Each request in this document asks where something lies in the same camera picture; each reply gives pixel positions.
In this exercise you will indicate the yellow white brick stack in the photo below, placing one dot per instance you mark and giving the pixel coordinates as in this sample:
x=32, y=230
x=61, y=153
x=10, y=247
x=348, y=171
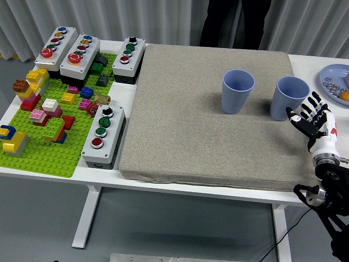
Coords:
x=36, y=75

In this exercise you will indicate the four-button grey control box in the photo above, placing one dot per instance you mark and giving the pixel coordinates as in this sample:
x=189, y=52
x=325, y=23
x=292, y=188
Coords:
x=133, y=61
x=113, y=136

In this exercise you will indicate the blue ribbed plastic cup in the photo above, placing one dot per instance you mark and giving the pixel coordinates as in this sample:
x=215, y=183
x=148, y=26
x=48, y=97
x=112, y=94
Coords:
x=234, y=95
x=283, y=103

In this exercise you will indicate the small magenta lego brick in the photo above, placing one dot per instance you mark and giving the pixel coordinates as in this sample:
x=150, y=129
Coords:
x=73, y=89

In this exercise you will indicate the green orange blue brick stack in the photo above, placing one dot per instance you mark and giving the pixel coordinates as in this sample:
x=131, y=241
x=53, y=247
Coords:
x=54, y=128

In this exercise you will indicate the yellow lego brick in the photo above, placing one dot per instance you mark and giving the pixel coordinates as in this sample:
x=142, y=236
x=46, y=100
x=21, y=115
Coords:
x=68, y=98

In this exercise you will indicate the dark green lego brick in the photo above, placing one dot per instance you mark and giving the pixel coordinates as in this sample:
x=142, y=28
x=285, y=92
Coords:
x=96, y=68

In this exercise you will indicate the green lego baseplate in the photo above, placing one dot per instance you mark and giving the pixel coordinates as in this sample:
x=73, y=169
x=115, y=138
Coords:
x=41, y=161

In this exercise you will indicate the pink white red brick stack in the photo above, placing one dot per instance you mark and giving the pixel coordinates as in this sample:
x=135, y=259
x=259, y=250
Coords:
x=38, y=116

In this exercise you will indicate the white table leg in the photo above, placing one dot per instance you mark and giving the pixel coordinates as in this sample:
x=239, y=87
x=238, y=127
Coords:
x=282, y=232
x=87, y=215

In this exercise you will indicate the white curtain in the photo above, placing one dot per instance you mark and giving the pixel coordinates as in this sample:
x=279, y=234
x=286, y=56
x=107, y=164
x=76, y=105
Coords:
x=109, y=16

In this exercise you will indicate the orange round object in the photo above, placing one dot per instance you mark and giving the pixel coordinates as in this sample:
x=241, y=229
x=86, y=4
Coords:
x=345, y=96

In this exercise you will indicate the grey sloped lego brick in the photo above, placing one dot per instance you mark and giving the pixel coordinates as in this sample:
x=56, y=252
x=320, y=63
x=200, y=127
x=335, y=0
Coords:
x=102, y=80

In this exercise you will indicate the grey-brown fabric mat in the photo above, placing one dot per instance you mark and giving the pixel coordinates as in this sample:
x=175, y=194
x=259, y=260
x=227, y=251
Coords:
x=191, y=122

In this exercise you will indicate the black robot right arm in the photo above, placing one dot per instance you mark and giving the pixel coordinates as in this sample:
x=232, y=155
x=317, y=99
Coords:
x=335, y=191

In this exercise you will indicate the blue yellow grey brick assembly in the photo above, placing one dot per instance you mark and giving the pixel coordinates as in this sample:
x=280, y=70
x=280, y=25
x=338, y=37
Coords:
x=16, y=142

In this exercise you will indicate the person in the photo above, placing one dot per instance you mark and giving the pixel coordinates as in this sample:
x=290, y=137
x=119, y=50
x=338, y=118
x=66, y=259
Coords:
x=212, y=21

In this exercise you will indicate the red lego brick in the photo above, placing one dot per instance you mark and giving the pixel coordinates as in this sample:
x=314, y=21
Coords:
x=69, y=122

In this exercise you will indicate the blue plate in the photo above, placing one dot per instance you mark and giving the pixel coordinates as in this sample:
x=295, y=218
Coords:
x=334, y=71

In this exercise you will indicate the blue lego brick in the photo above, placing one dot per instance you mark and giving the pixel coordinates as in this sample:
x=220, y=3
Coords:
x=86, y=92

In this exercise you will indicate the brown yellow red brick tower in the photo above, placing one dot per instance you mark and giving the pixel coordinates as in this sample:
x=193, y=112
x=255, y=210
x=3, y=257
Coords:
x=27, y=94

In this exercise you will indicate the grey block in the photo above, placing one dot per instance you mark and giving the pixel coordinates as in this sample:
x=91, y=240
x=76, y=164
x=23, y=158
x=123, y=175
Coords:
x=346, y=79

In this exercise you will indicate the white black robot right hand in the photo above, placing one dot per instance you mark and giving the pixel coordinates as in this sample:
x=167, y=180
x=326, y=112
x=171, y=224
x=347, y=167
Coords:
x=324, y=139

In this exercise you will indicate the five-button grey control box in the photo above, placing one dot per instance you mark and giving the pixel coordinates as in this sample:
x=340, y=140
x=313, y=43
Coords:
x=88, y=58
x=61, y=49

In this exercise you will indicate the dark grey curved brick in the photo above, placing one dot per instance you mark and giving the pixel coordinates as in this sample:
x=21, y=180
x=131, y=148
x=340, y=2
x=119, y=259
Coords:
x=102, y=60

